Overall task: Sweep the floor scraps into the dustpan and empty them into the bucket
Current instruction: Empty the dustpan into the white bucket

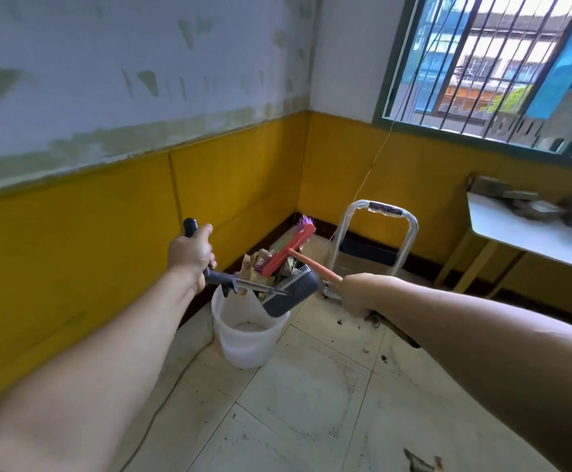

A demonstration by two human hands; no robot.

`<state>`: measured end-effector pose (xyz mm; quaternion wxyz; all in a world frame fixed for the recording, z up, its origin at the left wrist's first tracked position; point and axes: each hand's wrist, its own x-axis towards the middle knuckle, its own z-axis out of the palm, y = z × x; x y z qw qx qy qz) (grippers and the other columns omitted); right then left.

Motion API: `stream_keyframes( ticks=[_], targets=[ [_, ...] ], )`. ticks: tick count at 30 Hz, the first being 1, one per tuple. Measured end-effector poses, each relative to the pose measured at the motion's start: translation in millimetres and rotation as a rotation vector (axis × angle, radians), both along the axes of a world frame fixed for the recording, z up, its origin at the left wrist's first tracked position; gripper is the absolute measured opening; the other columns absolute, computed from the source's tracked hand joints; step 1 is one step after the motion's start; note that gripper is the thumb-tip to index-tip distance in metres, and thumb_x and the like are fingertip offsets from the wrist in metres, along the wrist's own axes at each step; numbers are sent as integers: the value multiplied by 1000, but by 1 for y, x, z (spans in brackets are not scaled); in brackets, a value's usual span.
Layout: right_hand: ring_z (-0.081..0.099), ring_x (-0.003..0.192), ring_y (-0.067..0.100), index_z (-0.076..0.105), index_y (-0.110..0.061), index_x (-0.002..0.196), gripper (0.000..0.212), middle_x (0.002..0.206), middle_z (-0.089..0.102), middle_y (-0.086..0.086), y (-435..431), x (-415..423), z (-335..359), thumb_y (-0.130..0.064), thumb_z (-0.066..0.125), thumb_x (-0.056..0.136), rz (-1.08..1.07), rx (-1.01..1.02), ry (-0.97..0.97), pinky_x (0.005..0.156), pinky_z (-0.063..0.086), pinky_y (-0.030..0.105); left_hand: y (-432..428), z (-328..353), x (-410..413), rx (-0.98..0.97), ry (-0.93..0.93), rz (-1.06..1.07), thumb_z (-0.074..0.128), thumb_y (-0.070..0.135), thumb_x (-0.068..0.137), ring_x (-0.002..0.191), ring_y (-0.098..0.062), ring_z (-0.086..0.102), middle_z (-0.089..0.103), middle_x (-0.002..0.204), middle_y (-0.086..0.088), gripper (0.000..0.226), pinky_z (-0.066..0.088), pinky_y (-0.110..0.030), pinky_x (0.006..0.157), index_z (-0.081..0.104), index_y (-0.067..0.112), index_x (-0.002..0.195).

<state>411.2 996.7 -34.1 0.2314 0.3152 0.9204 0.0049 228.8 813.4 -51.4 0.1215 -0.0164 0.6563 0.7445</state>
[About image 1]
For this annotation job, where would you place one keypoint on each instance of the white plastic bucket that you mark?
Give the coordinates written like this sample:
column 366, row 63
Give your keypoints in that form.
column 246, row 329

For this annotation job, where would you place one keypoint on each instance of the window with metal bars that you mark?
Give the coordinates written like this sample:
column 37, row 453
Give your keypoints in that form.
column 492, row 68

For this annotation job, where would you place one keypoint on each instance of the person's left forearm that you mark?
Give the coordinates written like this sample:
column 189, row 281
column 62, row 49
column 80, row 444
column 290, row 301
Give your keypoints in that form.
column 82, row 373

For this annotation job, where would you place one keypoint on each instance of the white table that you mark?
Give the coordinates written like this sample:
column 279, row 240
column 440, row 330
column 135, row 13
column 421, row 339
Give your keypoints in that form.
column 527, row 235

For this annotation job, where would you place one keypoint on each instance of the person's right forearm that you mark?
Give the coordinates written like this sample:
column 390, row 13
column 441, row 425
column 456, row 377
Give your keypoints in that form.
column 502, row 358

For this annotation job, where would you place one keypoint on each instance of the metal hand trolley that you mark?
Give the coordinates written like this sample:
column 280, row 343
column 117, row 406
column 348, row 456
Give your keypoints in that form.
column 372, row 240

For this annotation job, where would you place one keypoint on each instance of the person's left thumb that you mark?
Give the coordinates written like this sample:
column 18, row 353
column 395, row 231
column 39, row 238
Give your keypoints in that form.
column 205, row 232

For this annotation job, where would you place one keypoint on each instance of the crumpled paper rubbish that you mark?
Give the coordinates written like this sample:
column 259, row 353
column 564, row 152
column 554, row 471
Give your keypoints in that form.
column 254, row 267

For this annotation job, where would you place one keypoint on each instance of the red broom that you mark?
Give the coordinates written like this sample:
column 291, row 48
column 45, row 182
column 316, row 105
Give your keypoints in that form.
column 291, row 250

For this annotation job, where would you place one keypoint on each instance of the pile of clutter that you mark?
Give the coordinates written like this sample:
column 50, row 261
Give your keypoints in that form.
column 541, row 203

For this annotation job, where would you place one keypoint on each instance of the person's left hand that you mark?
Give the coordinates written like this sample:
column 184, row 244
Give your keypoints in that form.
column 190, row 255

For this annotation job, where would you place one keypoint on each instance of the person's right hand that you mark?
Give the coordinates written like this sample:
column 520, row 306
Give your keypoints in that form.
column 359, row 293

